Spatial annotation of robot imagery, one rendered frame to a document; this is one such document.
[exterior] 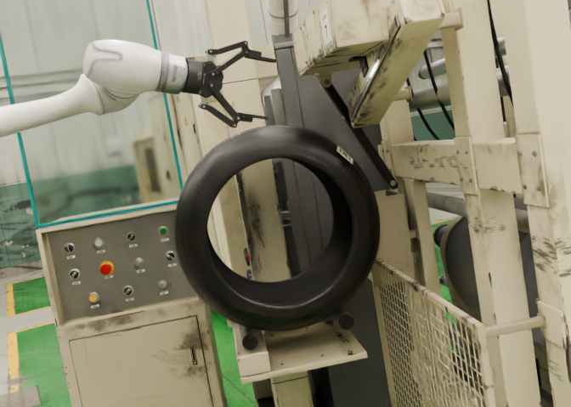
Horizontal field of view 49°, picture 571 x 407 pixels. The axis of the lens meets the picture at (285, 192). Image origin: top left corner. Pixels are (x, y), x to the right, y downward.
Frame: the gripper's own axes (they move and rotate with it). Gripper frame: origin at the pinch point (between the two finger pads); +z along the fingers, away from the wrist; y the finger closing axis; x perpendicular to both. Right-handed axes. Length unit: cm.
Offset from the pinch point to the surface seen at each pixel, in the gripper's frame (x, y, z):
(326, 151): 14.0, -13.7, 26.1
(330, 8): -5.0, 20.8, 11.5
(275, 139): 18.3, -12.4, 12.2
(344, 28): -6.5, 16.6, 15.1
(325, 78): 44, 8, 37
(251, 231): 52, -45, 22
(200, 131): 350, -27, 86
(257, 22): 962, 158, 345
